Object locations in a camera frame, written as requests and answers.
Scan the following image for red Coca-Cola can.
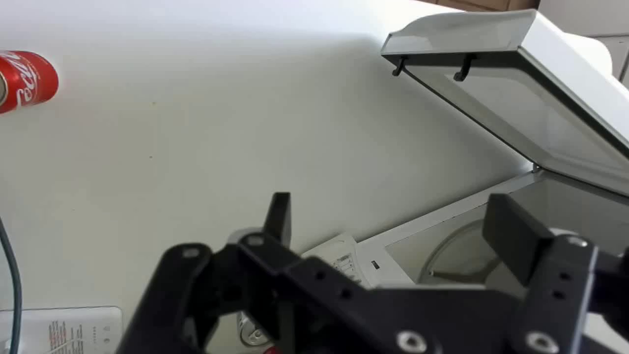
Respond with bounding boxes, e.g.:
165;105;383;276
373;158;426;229
0;48;61;115

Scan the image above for silver soda can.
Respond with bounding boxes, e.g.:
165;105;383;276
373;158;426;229
235;312;275;349

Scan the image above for white microwave oven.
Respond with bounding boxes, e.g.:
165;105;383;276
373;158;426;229
300;7;629;354

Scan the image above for white power strip with label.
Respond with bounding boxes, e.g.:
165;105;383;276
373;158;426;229
0;302;123;354

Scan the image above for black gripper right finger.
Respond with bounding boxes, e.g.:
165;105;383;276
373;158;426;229
481;192;599;354

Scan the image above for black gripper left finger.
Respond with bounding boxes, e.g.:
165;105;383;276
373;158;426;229
116;190;395;354

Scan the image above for dark green power cable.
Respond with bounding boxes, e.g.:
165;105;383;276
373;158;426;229
0;217;25;354

